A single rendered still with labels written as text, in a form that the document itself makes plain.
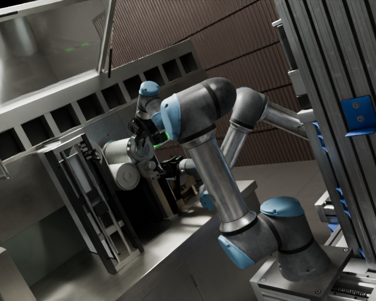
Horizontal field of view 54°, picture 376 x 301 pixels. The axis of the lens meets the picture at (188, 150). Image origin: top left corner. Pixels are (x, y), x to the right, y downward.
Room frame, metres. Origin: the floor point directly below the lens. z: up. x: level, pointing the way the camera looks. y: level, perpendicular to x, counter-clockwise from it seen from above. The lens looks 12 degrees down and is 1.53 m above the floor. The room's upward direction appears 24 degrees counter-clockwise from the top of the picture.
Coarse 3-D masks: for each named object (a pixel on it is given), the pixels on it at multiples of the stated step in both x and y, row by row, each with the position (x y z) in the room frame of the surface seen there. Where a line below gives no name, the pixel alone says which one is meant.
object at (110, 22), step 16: (48, 0) 1.56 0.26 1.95; (64, 0) 1.59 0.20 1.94; (80, 0) 1.65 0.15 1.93; (112, 0) 1.78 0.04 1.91; (0, 16) 1.43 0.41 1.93; (16, 16) 1.48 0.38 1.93; (112, 16) 1.85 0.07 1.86; (112, 32) 1.93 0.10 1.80; (80, 80) 2.02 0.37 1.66; (0, 112) 1.76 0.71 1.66
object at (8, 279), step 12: (0, 252) 1.34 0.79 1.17; (0, 264) 1.32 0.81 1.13; (12, 264) 1.34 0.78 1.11; (0, 276) 1.31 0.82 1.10; (12, 276) 1.33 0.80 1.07; (0, 288) 1.30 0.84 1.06; (12, 288) 1.32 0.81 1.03; (24, 288) 1.34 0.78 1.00; (12, 300) 1.30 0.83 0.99; (24, 300) 1.32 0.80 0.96; (36, 300) 1.35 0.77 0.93
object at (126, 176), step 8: (112, 168) 1.66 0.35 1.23; (120, 168) 1.62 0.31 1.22; (128, 168) 1.65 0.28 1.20; (136, 168) 1.66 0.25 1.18; (120, 176) 1.61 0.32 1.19; (128, 176) 1.63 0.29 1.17; (136, 176) 1.66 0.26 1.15; (120, 184) 1.60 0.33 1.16; (128, 184) 1.63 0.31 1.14; (136, 184) 1.64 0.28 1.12
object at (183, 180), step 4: (176, 172) 1.62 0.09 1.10; (176, 176) 1.63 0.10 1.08; (180, 176) 1.62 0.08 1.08; (184, 176) 1.64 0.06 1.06; (176, 180) 1.64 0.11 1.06; (180, 180) 1.63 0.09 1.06; (184, 180) 1.65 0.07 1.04; (180, 184) 1.63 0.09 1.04; (184, 184) 1.66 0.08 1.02; (180, 188) 1.64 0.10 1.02; (184, 188) 1.66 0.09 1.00
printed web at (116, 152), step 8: (96, 144) 1.60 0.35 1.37; (112, 144) 1.84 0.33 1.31; (120, 144) 1.76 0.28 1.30; (64, 152) 1.58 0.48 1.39; (112, 152) 1.80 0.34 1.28; (120, 152) 1.74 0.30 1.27; (104, 160) 1.61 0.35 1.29; (112, 160) 1.82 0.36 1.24; (120, 160) 1.76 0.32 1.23; (128, 160) 1.70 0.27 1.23; (104, 168) 1.63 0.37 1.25; (112, 176) 1.60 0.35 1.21; (112, 184) 1.63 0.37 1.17; (96, 224) 1.56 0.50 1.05; (104, 240) 1.57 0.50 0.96
